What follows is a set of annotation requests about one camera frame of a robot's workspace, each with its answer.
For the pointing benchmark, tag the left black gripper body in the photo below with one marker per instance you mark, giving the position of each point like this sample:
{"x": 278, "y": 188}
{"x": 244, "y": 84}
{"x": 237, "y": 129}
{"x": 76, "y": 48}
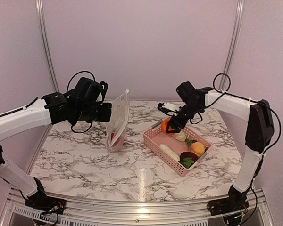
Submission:
{"x": 103, "y": 116}

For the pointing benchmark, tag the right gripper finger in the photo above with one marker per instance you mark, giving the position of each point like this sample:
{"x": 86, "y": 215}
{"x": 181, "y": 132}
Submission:
{"x": 167, "y": 128}
{"x": 175, "y": 131}

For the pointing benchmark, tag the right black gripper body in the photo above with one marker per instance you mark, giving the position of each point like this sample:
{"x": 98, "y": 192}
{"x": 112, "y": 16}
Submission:
{"x": 189, "y": 109}

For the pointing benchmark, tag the orange knitted orange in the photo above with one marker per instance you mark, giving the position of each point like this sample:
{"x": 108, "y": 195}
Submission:
{"x": 162, "y": 127}

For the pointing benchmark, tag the white knitted radish with leaves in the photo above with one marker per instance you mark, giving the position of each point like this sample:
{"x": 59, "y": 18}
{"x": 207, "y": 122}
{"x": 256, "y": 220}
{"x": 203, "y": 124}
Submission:
{"x": 181, "y": 137}

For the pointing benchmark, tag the clear polka dot zip bag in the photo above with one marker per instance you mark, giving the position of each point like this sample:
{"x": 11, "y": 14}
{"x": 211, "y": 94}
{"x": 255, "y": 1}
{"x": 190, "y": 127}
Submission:
{"x": 118, "y": 121}

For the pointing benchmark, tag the pink plastic basket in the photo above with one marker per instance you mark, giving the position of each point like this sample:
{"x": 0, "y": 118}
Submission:
{"x": 154, "y": 137}

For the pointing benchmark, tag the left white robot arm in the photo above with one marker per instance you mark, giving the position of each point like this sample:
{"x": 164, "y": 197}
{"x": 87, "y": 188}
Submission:
{"x": 83, "y": 103}

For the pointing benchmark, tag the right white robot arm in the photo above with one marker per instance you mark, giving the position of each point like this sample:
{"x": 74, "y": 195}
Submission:
{"x": 242, "y": 116}

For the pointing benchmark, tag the white knitted radish front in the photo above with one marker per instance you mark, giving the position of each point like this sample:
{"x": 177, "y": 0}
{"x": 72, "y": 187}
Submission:
{"x": 170, "y": 152}

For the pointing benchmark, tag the dark maroon knitted beet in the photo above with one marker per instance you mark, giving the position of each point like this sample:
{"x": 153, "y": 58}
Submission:
{"x": 190, "y": 155}

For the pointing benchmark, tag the peach knitted fruit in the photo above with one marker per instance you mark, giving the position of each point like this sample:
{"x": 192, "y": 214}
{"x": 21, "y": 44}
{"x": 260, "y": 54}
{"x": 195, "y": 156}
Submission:
{"x": 197, "y": 148}

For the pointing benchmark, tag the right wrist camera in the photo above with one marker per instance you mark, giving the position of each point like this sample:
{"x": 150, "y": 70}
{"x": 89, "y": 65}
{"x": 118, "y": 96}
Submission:
{"x": 168, "y": 107}

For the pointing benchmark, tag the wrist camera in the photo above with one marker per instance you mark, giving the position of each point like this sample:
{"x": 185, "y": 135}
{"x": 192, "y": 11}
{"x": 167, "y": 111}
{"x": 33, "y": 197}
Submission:
{"x": 104, "y": 85}
{"x": 168, "y": 107}

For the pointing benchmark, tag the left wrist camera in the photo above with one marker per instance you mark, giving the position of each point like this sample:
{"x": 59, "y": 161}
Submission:
{"x": 104, "y": 85}

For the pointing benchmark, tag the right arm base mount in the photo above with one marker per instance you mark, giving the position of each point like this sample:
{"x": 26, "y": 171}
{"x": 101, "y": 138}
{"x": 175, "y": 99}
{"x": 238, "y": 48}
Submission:
{"x": 235, "y": 201}

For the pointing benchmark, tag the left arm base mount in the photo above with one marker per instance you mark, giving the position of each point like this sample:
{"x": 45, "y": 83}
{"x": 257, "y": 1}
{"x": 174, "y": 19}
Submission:
{"x": 41, "y": 201}

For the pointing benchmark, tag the front aluminium table rail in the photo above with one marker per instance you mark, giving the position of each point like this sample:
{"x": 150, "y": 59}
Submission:
{"x": 92, "y": 212}

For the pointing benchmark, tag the right aluminium frame post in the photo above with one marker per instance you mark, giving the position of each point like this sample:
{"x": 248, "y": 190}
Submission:
{"x": 235, "y": 35}

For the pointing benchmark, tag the aluminium frame post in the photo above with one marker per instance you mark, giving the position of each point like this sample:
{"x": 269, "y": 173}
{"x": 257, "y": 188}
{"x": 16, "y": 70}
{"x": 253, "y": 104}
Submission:
{"x": 45, "y": 43}
{"x": 235, "y": 35}

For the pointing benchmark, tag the left aluminium frame post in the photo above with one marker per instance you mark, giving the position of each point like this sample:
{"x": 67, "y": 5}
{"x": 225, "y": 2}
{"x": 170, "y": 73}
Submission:
{"x": 45, "y": 43}

